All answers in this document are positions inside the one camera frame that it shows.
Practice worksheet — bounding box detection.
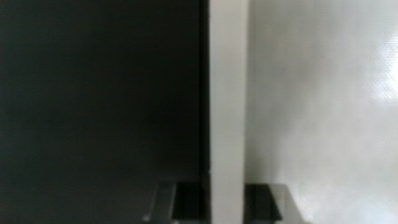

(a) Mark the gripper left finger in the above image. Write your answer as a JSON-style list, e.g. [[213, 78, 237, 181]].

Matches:
[[142, 182, 207, 224]]

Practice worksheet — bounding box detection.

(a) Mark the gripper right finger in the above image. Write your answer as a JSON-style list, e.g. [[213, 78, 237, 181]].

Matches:
[[245, 183, 310, 224]]

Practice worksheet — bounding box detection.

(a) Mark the white desk top tray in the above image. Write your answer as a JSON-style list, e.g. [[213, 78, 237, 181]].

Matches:
[[209, 0, 398, 224]]

